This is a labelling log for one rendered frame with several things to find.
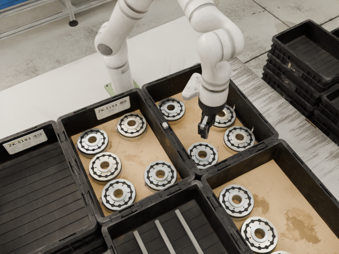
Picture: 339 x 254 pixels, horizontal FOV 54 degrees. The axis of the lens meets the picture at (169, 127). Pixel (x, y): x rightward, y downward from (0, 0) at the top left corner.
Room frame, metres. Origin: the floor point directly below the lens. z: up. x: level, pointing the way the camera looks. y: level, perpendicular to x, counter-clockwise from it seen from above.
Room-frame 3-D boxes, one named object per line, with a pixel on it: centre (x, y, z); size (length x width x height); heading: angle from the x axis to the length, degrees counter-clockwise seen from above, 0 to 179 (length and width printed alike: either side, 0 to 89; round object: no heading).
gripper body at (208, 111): (0.59, -0.12, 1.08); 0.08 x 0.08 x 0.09
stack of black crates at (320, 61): (1.39, -0.79, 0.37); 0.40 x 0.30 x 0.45; 33
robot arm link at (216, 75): (0.58, -0.11, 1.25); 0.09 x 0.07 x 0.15; 113
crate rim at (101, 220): (0.55, 0.14, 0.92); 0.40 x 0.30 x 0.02; 27
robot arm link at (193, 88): (0.60, -0.10, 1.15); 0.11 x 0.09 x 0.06; 65
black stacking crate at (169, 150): (0.55, 0.14, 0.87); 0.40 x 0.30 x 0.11; 27
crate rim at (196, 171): (0.69, -0.12, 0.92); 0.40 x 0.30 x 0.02; 27
